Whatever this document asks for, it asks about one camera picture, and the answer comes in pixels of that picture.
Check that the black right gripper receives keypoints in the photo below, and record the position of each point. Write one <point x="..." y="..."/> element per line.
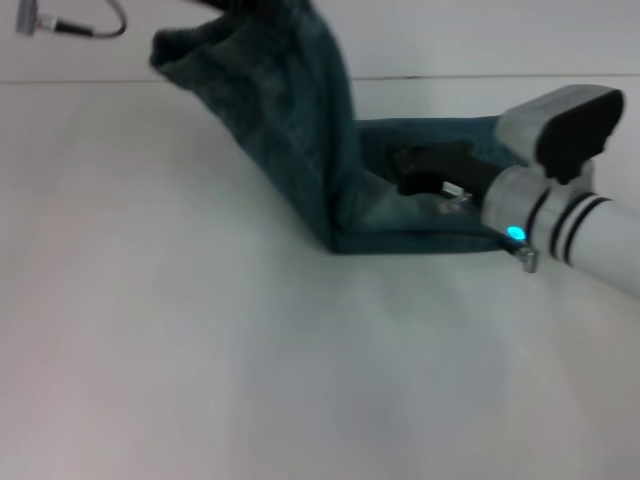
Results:
<point x="470" y="172"/>

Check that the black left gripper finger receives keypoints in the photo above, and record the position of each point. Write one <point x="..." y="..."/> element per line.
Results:
<point x="210" y="3"/>

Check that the blue denim shorts with cartoon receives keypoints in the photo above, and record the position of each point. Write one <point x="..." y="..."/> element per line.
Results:
<point x="300" y="150"/>

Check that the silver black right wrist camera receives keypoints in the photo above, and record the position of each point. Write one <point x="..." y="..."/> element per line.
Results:
<point x="565" y="127"/>

